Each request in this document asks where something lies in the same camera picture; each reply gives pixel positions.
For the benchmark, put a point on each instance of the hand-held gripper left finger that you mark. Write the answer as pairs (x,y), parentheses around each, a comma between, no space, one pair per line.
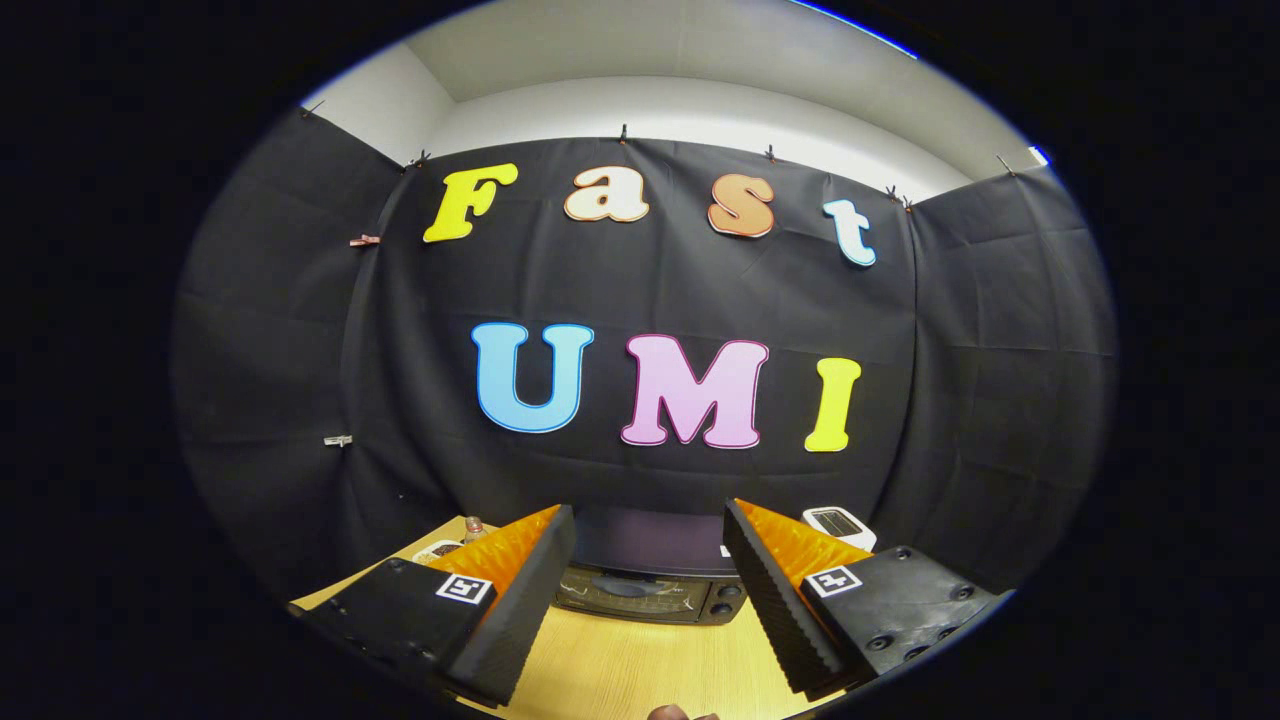
(535,595)

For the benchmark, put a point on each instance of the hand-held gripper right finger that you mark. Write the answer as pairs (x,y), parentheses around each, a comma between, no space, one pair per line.
(765,600)

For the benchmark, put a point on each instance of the black toaster oven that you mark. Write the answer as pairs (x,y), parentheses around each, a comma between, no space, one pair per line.
(650,545)

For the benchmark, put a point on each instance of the white pop-up toaster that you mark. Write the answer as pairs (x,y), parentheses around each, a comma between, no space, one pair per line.
(840,525)

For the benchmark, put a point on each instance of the clear plastic bottle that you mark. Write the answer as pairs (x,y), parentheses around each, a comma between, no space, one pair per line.
(474,530)

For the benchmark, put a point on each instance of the small white dish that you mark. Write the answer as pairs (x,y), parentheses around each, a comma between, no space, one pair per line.
(438,550)

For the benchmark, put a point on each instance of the pink cloth clip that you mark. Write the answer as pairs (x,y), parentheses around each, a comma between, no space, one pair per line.
(365,240)

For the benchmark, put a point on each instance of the small ceiling light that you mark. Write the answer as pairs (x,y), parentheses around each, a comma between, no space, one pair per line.
(1039,156)

